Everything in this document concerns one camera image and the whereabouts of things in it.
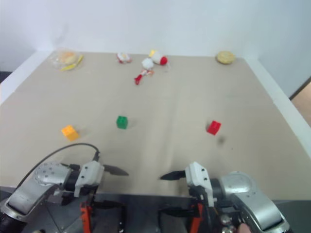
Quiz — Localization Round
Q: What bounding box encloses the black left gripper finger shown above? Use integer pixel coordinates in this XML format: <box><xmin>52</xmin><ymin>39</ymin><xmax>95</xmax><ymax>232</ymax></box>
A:
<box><xmin>93</xmin><ymin>200</ymin><xmax>122</xmax><ymax>209</ymax></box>
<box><xmin>104</xmin><ymin>165</ymin><xmax>129</xmax><ymax>176</ymax></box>

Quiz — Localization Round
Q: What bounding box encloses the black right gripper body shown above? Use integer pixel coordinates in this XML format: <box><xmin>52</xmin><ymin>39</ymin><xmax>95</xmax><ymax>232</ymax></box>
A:
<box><xmin>182</xmin><ymin>169</ymin><xmax>210</xmax><ymax>202</ymax></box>

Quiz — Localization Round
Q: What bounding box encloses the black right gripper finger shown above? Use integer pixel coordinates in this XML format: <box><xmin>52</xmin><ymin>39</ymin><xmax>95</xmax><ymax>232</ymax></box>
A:
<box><xmin>160</xmin><ymin>170</ymin><xmax>186</xmax><ymax>181</ymax></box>
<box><xmin>159</xmin><ymin>206</ymin><xmax>198</xmax><ymax>218</ymax></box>

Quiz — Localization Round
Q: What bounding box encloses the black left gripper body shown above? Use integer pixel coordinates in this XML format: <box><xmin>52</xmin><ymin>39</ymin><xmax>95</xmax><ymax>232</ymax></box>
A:
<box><xmin>78</xmin><ymin>165</ymin><xmax>107</xmax><ymax>196</ymax></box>

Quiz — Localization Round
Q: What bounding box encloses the green cube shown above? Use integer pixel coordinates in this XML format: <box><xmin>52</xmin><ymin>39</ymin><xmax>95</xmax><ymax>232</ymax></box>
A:
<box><xmin>116</xmin><ymin>116</ymin><xmax>129</xmax><ymax>130</ymax></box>

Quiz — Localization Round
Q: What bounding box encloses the orange cube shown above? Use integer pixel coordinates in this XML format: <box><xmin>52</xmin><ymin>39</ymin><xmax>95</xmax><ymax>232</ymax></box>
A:
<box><xmin>61</xmin><ymin>125</ymin><xmax>80</xmax><ymax>142</ymax></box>

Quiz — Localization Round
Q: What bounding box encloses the red cube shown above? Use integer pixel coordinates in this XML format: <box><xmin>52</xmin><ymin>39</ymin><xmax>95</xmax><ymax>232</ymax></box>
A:
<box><xmin>207</xmin><ymin>120</ymin><xmax>222</xmax><ymax>135</ymax></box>

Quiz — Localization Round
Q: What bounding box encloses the beige table mat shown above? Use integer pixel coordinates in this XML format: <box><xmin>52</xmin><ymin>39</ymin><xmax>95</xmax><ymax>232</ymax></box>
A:
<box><xmin>0</xmin><ymin>50</ymin><xmax>311</xmax><ymax>198</ymax></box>

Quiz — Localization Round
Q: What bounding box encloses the white fluffy ball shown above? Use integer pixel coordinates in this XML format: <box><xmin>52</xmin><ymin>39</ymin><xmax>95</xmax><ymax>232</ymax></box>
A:
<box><xmin>141</xmin><ymin>58</ymin><xmax>155</xmax><ymax>69</ymax></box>

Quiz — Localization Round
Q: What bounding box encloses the red and white wrapped toy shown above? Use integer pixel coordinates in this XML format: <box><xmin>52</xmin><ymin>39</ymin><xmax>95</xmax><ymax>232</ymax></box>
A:
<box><xmin>116</xmin><ymin>52</ymin><xmax>133</xmax><ymax>65</ymax></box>

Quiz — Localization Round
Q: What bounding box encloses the yellow banana toy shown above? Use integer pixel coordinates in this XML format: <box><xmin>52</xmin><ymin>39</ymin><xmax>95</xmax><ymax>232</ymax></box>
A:
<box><xmin>60</xmin><ymin>55</ymin><xmax>84</xmax><ymax>72</ymax></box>

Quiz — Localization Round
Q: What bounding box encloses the white and red plush toy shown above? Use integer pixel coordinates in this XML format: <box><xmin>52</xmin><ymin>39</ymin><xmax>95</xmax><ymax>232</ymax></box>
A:
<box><xmin>148</xmin><ymin>49</ymin><xmax>170</xmax><ymax>66</ymax></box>

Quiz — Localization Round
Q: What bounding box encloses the clear bag with bread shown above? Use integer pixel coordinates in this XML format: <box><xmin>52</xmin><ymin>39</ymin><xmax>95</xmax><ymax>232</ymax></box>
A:
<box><xmin>52</xmin><ymin>47</ymin><xmax>85</xmax><ymax>72</ymax></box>

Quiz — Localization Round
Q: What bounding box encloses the round tan cookie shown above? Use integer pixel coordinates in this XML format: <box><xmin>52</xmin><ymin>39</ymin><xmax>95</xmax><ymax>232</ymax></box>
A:
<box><xmin>215</xmin><ymin>50</ymin><xmax>236</xmax><ymax>65</ymax></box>

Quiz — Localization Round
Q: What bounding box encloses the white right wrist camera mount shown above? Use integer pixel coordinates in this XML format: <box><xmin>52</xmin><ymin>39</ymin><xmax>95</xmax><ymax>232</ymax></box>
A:
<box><xmin>185</xmin><ymin>162</ymin><xmax>217</xmax><ymax>207</ymax></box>

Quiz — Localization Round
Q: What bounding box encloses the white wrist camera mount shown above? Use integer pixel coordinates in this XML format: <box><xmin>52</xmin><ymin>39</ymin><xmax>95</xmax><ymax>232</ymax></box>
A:
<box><xmin>185</xmin><ymin>162</ymin><xmax>217</xmax><ymax>207</ymax></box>
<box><xmin>74</xmin><ymin>160</ymin><xmax>105</xmax><ymax>198</ymax></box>

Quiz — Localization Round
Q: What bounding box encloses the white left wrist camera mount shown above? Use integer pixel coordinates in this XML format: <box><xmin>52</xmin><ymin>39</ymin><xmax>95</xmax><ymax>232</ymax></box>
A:
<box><xmin>74</xmin><ymin>160</ymin><xmax>105</xmax><ymax>198</ymax></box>

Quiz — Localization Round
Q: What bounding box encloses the orange metal bracket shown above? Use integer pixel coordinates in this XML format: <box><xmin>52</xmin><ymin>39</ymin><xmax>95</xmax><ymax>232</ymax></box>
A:
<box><xmin>79</xmin><ymin>201</ymin><xmax>95</xmax><ymax>233</ymax></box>
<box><xmin>189</xmin><ymin>203</ymin><xmax>204</xmax><ymax>233</ymax></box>

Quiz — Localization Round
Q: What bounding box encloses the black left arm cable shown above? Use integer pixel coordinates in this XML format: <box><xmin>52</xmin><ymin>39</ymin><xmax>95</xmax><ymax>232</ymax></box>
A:
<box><xmin>15</xmin><ymin>143</ymin><xmax>101</xmax><ymax>190</ymax></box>

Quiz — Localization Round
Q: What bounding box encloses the red and white string toy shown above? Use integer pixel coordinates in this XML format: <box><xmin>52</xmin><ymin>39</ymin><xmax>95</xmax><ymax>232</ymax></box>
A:
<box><xmin>134</xmin><ymin>68</ymin><xmax>155</xmax><ymax>85</ymax></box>

